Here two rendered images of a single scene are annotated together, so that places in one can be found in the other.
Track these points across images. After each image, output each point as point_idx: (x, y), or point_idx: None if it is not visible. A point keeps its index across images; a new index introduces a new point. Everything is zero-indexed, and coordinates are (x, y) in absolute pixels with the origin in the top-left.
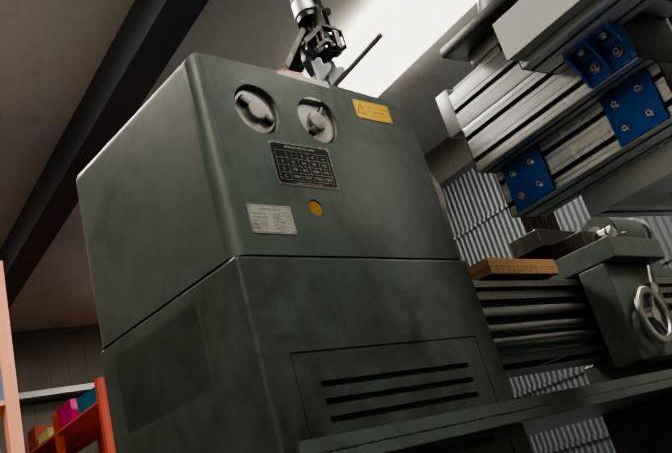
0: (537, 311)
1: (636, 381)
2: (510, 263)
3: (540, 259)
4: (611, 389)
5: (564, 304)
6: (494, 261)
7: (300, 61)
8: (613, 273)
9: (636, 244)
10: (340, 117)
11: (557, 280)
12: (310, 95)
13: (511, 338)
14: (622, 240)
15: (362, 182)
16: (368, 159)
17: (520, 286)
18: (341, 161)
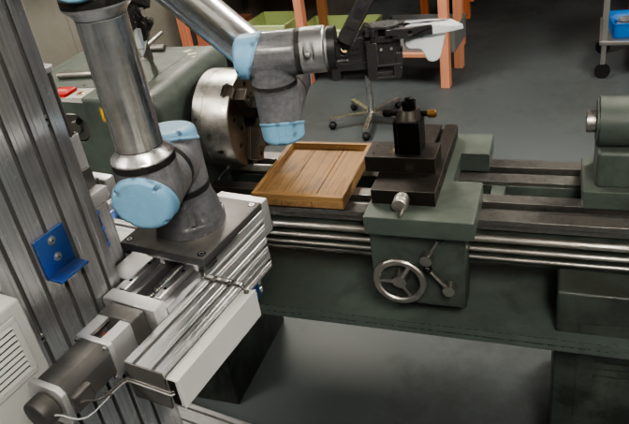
0: (307, 228)
1: (322, 314)
2: (278, 197)
3: (321, 197)
4: (285, 311)
5: (347, 227)
6: (258, 196)
7: (138, 7)
8: (377, 237)
9: (414, 227)
10: (90, 124)
11: (344, 212)
12: (68, 111)
13: (269, 240)
14: (387, 222)
15: (106, 167)
16: (111, 151)
17: (291, 211)
18: (91, 153)
